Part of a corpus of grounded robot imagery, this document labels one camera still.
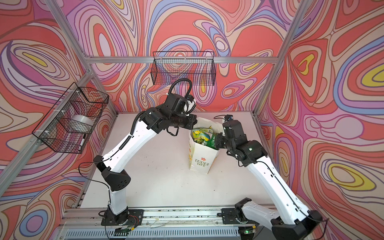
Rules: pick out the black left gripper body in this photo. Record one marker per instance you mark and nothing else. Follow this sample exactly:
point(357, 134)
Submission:
point(182, 121)

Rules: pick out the black wire basket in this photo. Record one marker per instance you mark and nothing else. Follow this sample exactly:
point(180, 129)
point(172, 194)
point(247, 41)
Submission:
point(55, 133)
point(197, 66)

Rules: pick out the black wire basket left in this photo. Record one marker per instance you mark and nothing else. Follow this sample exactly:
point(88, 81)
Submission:
point(55, 133)

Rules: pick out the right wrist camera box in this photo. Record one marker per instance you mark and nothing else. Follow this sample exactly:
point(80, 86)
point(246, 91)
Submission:
point(228, 118)

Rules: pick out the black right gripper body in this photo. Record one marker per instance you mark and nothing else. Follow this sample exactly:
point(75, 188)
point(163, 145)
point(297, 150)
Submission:
point(221, 141)

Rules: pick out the green yellow Fox's bag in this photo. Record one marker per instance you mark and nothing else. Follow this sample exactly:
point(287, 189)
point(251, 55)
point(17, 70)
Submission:
point(202, 135)

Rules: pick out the white cylinder in basket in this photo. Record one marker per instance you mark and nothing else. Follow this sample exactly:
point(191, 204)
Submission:
point(81, 124)

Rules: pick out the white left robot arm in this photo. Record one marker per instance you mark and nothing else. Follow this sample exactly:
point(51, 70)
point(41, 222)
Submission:
point(112, 166)

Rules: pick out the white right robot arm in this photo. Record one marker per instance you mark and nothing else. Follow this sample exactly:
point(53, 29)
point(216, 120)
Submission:
point(292, 219)

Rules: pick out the illustrated paper gift bag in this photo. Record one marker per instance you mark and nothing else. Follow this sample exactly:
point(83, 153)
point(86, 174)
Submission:
point(201, 158)

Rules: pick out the green candy bag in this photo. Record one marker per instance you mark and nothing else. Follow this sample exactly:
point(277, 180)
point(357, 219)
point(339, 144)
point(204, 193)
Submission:
point(212, 142)

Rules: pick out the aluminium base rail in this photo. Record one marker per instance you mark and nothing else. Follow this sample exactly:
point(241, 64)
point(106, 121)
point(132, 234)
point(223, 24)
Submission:
point(166, 223)

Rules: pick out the black marker in basket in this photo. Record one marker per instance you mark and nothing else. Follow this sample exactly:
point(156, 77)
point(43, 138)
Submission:
point(81, 145)

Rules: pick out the black wire basket back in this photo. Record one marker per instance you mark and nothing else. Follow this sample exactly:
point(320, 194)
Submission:
point(197, 66)

